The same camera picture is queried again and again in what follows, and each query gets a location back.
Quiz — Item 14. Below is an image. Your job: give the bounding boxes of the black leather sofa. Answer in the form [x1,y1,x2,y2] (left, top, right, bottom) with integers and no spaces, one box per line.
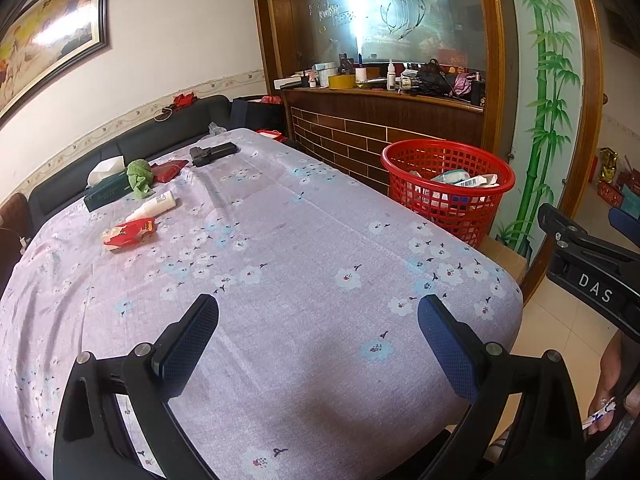
[27,94,231,221]

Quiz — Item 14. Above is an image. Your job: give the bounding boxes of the framed painting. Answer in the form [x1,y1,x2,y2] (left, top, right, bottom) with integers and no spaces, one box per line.
[0,0,111,121]

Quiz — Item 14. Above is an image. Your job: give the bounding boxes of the green cloth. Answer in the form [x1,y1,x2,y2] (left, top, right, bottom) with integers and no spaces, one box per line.
[126,159,156,198]

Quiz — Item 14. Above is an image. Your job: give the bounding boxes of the white spray bottle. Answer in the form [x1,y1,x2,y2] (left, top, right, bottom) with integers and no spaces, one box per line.
[125,192,177,222]

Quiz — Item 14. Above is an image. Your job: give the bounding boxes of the brown armchair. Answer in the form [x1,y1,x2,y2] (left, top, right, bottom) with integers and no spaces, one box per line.
[0,192,32,281]

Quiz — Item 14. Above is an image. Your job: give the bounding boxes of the red plastic basket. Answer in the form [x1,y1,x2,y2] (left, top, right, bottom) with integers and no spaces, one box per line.
[382,138,516,248]

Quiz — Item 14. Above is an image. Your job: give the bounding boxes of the red foil packet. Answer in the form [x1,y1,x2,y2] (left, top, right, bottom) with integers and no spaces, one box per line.
[103,217,158,248]

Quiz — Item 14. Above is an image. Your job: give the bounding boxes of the pink cloth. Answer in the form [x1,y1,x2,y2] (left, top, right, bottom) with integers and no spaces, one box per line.
[452,72,476,101]

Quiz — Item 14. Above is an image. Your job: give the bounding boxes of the wooden brick-pattern counter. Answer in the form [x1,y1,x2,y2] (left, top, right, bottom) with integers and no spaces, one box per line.
[274,82,488,201]

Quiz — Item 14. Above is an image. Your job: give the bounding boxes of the gold red gift boxes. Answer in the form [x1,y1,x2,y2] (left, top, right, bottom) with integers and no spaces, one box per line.
[597,147,640,211]

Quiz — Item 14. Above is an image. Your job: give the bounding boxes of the black toy pistol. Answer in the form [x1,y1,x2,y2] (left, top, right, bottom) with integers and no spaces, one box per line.
[189,142,238,168]

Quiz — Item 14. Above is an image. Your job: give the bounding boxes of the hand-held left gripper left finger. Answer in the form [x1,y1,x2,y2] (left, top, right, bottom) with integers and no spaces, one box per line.
[52,294,220,480]

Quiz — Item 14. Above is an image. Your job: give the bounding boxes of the black handbag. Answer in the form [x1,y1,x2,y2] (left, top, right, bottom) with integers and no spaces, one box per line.
[412,60,456,96]

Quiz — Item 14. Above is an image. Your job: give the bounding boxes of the etched glass panel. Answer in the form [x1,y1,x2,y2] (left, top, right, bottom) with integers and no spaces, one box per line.
[265,0,488,91]

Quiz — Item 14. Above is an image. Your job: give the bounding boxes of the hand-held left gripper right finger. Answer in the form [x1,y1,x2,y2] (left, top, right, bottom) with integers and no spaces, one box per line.
[417,294,586,480]

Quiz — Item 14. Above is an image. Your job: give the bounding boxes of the red pouch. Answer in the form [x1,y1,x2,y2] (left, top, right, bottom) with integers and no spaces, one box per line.
[150,159,191,183]

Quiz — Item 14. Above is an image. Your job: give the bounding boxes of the person's right hand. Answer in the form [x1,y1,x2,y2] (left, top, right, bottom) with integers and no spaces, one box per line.
[589,332,635,435]

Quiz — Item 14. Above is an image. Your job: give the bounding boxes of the bamboo painted glass panel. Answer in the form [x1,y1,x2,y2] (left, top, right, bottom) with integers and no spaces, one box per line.
[495,0,586,256]

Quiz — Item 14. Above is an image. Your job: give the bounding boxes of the cardboard box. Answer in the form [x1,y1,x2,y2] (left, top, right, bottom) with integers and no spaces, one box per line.
[480,235,528,281]

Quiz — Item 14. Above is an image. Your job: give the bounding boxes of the green white tissue pack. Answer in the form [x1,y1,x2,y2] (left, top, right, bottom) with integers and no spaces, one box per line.
[431,170,471,186]

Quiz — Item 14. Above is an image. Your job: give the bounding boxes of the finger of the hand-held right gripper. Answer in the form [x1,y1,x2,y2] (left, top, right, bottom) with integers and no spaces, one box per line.
[537,202,626,266]
[607,206,640,250]

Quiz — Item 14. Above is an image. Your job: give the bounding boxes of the dark green tissue box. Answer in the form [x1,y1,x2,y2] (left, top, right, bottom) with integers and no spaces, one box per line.
[82,156,132,213]

